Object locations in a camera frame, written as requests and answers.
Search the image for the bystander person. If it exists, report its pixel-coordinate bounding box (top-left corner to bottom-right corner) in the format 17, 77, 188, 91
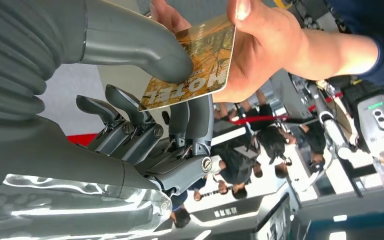
211, 145, 263, 200
255, 125, 295, 167
169, 190, 193, 229
299, 120, 328, 166

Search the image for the red barrier belt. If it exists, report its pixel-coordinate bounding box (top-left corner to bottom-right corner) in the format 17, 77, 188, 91
228, 91, 345, 126

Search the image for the grey machine with green light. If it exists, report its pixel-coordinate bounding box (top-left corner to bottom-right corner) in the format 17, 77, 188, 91
355, 94, 384, 157

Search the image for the black reception counter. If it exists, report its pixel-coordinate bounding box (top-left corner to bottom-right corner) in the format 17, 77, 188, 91
191, 194, 293, 240

